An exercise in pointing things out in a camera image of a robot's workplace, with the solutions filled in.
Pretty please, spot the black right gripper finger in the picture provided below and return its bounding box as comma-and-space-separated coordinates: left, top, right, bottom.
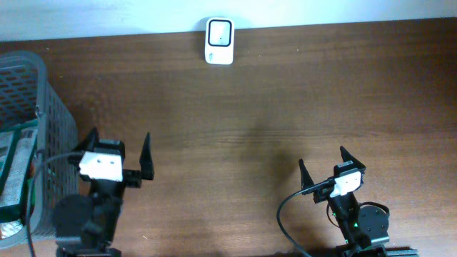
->
298, 158, 314, 190
340, 146, 366, 169

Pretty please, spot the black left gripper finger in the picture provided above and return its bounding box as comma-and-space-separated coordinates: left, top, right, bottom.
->
74, 127, 99, 151
139, 132, 154, 181

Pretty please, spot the green white wipes package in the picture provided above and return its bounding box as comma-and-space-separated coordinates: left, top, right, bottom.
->
1, 121, 38, 223

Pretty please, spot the teal wipes pouch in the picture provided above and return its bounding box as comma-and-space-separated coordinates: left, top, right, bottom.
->
0, 220, 24, 240

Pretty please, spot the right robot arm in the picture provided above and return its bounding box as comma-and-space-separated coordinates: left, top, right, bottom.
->
298, 147, 418, 257

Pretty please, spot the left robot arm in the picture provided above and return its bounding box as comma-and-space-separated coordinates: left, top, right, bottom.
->
52, 128, 154, 257

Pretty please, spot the white barcode scanner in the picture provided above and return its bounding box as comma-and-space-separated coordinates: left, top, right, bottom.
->
204, 17, 235, 65

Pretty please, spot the grey plastic basket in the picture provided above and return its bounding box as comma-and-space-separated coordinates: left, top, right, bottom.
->
1, 51, 79, 241

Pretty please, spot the left black cable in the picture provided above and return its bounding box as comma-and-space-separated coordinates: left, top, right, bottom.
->
24, 151, 85, 257

